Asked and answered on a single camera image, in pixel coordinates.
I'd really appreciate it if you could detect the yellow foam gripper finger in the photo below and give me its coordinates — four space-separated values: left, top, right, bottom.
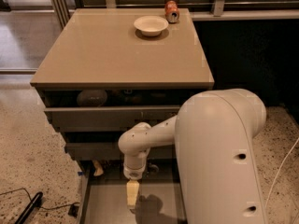
126 180 139 209

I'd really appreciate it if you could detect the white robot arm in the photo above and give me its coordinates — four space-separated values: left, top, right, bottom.
118 89 268 224

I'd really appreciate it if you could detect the bottom grey drawer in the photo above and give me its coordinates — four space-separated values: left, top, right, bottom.
75 163 188 224

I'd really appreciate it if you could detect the grey drawer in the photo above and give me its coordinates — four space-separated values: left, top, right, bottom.
64 142 176 161
75 163 188 224
45 105 179 133

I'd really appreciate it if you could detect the snack bag in drawer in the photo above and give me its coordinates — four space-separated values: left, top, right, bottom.
92 159 125 177

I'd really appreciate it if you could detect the middle grey drawer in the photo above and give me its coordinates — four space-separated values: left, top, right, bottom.
64 142 176 161

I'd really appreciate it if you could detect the top grey drawer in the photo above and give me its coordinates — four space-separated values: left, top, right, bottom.
45 105 179 133

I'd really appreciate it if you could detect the dark round object in drawer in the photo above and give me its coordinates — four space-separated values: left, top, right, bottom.
77 90 107 106

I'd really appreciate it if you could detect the grey drawer cabinet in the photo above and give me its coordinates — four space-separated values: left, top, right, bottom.
29 8 215 170

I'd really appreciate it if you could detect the black bar on floor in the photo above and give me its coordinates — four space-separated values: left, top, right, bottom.
14 191 43 224

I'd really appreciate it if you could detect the white bowl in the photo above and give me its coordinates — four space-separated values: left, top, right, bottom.
134 16 168 36

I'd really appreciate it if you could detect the orange soda can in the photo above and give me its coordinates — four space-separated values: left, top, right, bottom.
164 1 179 23

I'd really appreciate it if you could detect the thin black cable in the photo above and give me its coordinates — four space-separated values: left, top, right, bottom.
0 188 80 218

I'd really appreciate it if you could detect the white cable with plug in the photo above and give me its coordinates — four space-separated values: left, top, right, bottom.
264 136 299 210

